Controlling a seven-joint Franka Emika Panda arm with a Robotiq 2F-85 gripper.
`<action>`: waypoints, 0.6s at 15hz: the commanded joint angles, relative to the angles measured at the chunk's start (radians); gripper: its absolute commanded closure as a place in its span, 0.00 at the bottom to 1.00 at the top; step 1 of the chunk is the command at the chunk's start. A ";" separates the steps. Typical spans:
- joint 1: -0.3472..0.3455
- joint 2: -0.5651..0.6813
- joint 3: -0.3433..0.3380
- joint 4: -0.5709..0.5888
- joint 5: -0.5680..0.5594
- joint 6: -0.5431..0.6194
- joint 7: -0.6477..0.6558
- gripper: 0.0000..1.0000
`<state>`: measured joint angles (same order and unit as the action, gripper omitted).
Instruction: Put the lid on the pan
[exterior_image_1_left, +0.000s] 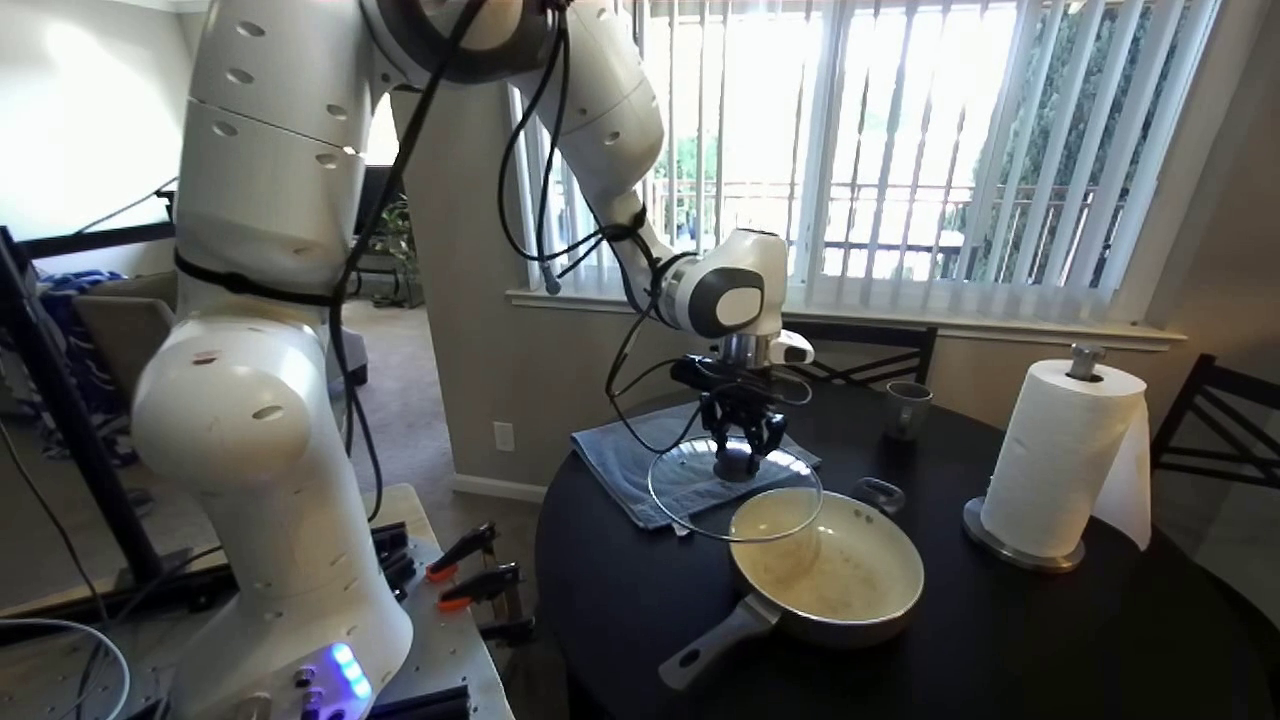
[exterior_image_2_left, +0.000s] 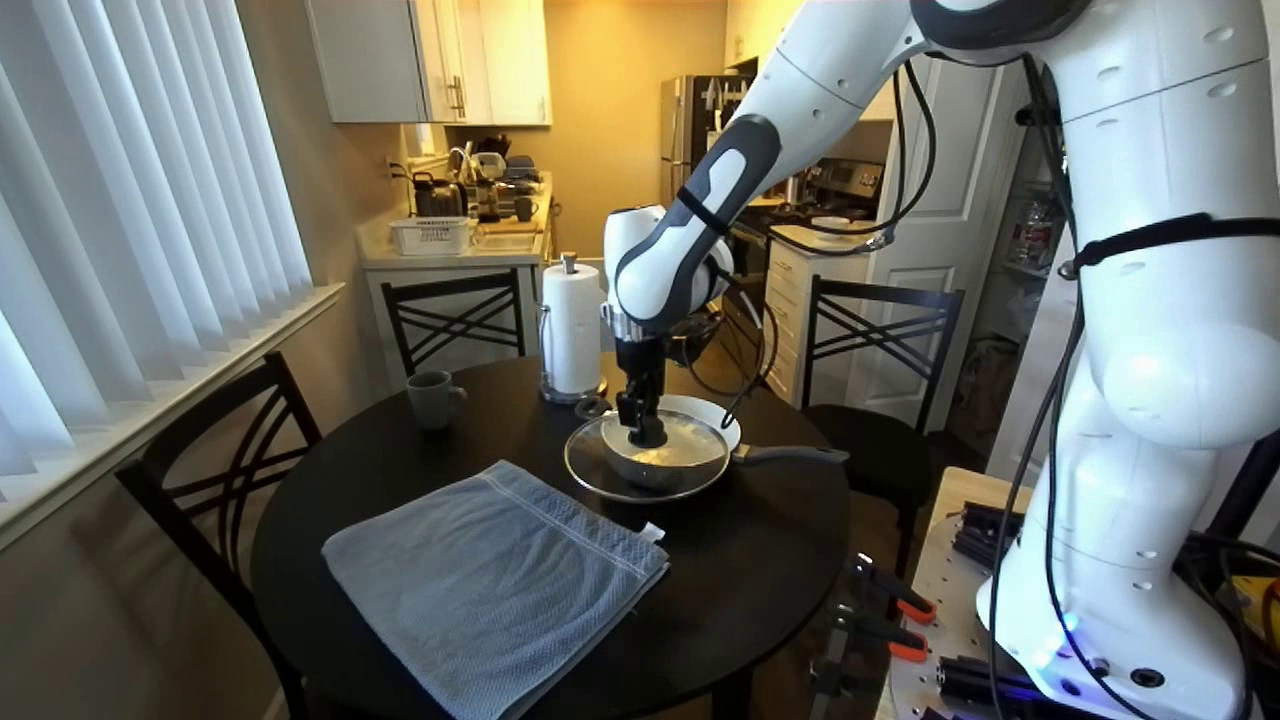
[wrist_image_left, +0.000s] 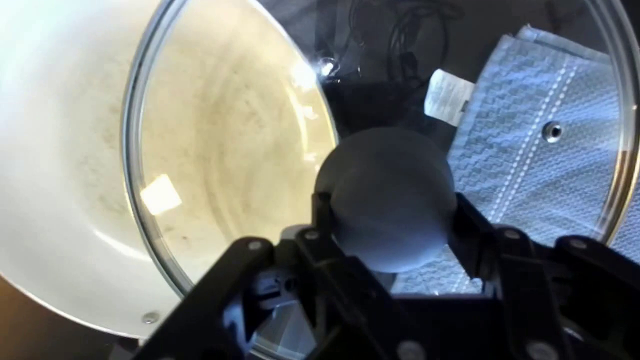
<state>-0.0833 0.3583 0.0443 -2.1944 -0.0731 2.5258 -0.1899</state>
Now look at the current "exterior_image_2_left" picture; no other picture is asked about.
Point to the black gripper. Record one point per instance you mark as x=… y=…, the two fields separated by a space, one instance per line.
x=640 y=366

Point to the glass lid with steel rim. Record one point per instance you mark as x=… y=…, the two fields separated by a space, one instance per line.
x=603 y=466

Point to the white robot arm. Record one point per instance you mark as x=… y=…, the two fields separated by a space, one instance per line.
x=1175 y=333

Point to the white-lined frying pan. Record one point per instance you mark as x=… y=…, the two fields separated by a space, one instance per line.
x=713 y=418

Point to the white paper towel roll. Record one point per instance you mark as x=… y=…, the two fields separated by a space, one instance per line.
x=572 y=333
x=570 y=257

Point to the white drawer cabinet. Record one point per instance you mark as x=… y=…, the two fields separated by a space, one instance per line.
x=787 y=307

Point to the dark grey mug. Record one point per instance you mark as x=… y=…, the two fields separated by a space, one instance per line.
x=435 y=398

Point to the light blue towel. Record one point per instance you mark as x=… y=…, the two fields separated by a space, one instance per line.
x=494 y=584

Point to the white kitchen counter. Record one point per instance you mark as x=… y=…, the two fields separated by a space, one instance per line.
x=453 y=251

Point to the clear plastic container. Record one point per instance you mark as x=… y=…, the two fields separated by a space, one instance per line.
x=429 y=238

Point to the stainless steel fridge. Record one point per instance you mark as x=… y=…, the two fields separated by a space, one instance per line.
x=685 y=120

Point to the light wooden robot stand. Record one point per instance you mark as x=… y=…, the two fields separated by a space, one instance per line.
x=934 y=534

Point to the black coffee maker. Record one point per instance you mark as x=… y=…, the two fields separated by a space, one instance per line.
x=436 y=192

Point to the black clamp with orange tips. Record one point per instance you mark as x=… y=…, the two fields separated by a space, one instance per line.
x=898 y=605
x=891 y=647

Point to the white upper kitchen cabinet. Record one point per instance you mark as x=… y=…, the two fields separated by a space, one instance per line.
x=494 y=61

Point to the white panel door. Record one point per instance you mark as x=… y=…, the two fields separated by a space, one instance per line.
x=961 y=173

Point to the white window sill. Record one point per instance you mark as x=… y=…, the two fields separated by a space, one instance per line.
x=132 y=427

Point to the white vertical blinds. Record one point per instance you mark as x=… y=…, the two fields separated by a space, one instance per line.
x=132 y=202

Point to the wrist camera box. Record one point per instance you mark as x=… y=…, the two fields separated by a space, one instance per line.
x=697 y=342

